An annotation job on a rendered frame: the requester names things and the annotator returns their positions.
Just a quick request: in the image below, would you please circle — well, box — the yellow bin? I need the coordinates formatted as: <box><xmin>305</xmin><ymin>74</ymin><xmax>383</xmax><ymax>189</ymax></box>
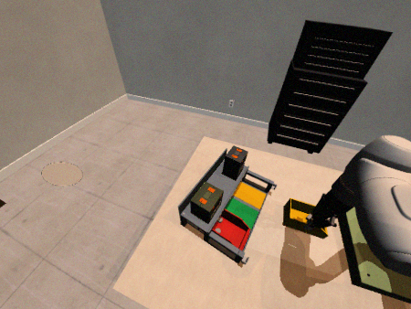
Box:
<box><xmin>283</xmin><ymin>198</ymin><xmax>329</xmax><ymax>239</ymax></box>

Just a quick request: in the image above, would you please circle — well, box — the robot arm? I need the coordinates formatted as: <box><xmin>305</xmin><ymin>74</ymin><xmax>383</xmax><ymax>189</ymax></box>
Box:
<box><xmin>332</xmin><ymin>135</ymin><xmax>411</xmax><ymax>277</ymax></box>

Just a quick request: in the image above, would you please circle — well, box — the red bin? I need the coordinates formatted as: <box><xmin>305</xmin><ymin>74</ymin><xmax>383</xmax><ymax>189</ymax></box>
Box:
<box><xmin>212</xmin><ymin>209</ymin><xmax>250</xmax><ymax>250</ymax></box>

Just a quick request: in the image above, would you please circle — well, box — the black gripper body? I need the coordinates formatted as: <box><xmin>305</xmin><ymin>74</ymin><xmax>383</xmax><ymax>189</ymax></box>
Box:
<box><xmin>323</xmin><ymin>190</ymin><xmax>353</xmax><ymax>218</ymax></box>

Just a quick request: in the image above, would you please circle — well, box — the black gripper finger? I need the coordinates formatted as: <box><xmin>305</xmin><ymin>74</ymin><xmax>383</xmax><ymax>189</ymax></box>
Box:
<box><xmin>303</xmin><ymin>207</ymin><xmax>337</xmax><ymax>230</ymax></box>
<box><xmin>306</xmin><ymin>193</ymin><xmax>326</xmax><ymax>223</ymax></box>

